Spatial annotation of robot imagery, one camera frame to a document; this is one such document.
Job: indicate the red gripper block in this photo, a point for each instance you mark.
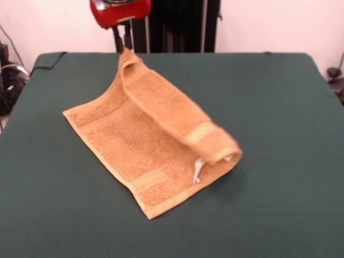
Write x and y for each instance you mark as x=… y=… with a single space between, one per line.
x=121 y=13

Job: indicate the tan terry towel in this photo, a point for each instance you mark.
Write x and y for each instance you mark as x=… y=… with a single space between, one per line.
x=129 y=139

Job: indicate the black device with light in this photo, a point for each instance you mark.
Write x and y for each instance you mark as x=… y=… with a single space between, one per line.
x=4 y=51

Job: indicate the dark green table cloth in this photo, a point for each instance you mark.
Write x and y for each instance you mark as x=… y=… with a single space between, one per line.
x=268 y=107

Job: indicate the black plug adapter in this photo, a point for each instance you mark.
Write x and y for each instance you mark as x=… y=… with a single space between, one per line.
x=333 y=72

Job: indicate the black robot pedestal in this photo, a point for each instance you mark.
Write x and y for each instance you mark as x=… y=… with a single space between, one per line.
x=174 y=25

